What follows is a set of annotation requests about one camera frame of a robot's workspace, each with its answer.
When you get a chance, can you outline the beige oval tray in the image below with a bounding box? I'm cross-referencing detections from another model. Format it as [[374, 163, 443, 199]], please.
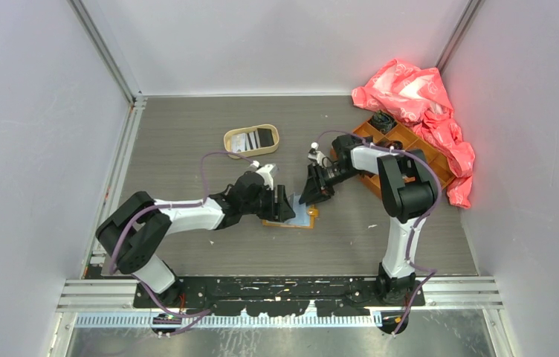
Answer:
[[223, 124, 280, 159]]

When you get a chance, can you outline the pink plastic bag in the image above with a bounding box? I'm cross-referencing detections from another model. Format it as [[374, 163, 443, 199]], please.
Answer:
[[351, 58, 476, 209]]

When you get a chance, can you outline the orange card holder wallet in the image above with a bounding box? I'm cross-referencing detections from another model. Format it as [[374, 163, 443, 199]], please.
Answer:
[[262, 193, 319, 229]]

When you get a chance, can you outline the black card in tray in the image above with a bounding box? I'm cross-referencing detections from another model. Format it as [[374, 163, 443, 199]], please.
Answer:
[[256, 128, 275, 148]]

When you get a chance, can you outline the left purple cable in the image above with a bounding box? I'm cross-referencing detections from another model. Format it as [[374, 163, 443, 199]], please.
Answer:
[[108, 151, 261, 277]]

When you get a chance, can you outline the orange compartment organizer box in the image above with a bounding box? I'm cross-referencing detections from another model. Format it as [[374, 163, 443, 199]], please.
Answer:
[[353, 116, 455, 201]]

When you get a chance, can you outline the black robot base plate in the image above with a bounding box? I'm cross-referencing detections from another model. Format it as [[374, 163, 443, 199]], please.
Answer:
[[133, 276, 425, 317]]

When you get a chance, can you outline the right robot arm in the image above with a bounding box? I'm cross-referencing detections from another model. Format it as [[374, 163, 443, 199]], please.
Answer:
[[300, 134, 441, 306]]

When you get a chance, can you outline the stack of striped cards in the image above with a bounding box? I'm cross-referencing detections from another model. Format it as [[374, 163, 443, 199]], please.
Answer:
[[230, 130, 259, 152]]

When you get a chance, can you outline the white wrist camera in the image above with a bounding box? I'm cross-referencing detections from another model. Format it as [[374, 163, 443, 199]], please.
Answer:
[[249, 160, 278, 190], [307, 142, 328, 167]]

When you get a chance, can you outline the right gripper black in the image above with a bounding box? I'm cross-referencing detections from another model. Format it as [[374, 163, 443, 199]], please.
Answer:
[[300, 163, 363, 207]]

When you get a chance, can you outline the dark rolled item upper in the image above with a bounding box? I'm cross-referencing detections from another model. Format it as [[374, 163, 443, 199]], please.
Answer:
[[369, 111, 397, 134]]

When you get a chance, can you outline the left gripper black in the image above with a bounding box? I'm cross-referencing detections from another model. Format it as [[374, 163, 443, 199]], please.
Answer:
[[241, 183, 294, 220]]

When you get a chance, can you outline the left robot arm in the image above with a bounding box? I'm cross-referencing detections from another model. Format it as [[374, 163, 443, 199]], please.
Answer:
[[95, 170, 296, 307]]

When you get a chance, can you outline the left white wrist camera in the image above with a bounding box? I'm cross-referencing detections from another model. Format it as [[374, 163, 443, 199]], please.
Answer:
[[249, 160, 278, 190]]

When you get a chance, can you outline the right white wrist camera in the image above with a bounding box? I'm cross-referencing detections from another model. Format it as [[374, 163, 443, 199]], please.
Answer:
[[307, 142, 328, 167]]

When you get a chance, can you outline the aluminium front rail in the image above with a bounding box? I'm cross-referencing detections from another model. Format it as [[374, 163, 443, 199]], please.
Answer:
[[57, 276, 503, 334]]

